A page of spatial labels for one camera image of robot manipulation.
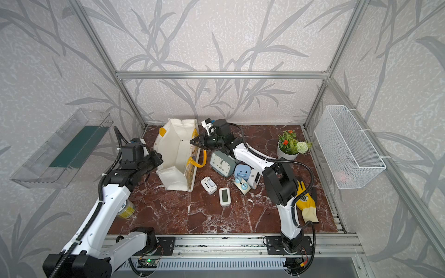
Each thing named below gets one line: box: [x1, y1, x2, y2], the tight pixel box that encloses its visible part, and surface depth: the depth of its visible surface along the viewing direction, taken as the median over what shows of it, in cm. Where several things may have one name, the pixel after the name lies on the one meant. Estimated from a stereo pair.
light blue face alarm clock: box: [234, 164, 251, 184], surface depth 96 cm
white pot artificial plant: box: [276, 129, 313, 161], surface depth 93 cm
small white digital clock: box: [200, 176, 218, 196], surface depth 91 cm
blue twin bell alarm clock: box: [232, 177, 251, 196], surface depth 84 cm
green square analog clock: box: [210, 150, 236, 178], surface depth 96 cm
